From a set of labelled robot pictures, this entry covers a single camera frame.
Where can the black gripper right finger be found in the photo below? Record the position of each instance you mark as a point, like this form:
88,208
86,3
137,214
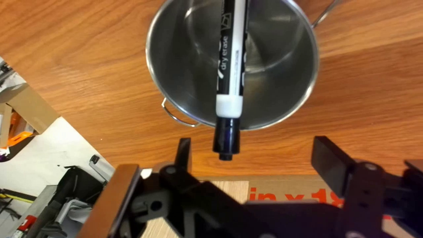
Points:
365,189

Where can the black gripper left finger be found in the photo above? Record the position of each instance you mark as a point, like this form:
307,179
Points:
133,199

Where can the black white dry erase marker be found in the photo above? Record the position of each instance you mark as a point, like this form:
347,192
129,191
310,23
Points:
232,74

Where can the grey office chair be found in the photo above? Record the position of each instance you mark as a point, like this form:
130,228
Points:
74,199

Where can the large brown cardboard panel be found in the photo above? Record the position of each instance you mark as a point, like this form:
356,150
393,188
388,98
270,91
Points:
291,193

